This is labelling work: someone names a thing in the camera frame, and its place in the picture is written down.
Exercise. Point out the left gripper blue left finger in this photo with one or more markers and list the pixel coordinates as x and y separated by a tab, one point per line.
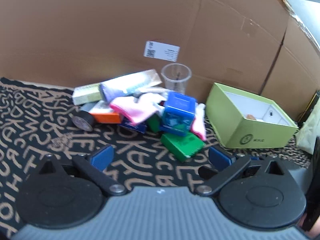
102	158

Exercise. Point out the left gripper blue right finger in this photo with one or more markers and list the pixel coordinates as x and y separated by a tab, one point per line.
220	158

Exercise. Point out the pink white glove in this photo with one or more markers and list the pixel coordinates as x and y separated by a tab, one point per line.
198	127
137	110

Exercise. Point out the blue cube box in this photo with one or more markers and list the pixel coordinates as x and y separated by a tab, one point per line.
178	114

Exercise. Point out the green small box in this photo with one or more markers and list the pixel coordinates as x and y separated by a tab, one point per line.
182	147

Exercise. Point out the orange white box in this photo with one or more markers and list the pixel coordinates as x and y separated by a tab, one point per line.
104	114

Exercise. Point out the black tape roll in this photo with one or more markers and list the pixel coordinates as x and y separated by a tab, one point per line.
84	121

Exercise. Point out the green open cardboard box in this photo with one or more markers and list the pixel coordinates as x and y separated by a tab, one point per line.
245	120

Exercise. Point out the dark blue medicine box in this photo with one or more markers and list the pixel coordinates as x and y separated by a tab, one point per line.
140	128

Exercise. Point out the yellow white medicine box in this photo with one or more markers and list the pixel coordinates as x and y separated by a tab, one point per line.
86	94

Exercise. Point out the black tan lettered mat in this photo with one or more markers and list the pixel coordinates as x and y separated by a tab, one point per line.
37	121

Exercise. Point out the purple white long box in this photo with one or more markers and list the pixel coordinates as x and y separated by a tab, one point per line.
128	84

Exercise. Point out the cream tote bag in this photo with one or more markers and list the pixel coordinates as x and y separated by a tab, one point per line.
306	137

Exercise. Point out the clear plastic cup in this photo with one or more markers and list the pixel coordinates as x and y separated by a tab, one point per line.
176	77

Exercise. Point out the white shipping label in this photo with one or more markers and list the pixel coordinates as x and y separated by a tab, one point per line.
161	51

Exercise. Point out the large brown cardboard box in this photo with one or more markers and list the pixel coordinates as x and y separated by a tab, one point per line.
260	46

